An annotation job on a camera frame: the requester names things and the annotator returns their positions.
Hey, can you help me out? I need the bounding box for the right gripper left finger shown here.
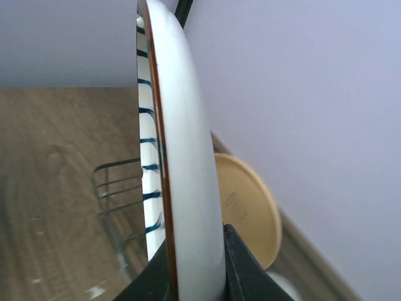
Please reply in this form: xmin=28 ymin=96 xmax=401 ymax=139
xmin=113 ymin=242 xmax=171 ymax=301

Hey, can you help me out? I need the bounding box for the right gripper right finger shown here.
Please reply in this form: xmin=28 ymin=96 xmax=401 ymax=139
xmin=224 ymin=224 xmax=293 ymax=301

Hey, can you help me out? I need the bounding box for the orange plastic plate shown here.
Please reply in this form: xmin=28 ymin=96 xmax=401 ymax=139
xmin=215 ymin=153 xmax=283 ymax=269

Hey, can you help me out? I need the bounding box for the white blue striped plate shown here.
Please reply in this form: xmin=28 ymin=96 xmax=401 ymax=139
xmin=136 ymin=1 xmax=226 ymax=300

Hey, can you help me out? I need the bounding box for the black wire dish rack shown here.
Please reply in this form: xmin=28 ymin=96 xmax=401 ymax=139
xmin=91 ymin=157 xmax=148 ymax=283

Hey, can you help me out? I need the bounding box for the cream and teal bowl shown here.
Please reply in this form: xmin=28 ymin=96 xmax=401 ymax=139
xmin=266 ymin=272 xmax=303 ymax=301

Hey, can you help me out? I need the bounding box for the right black frame post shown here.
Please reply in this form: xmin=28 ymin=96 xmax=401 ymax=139
xmin=174 ymin=0 xmax=194 ymax=28

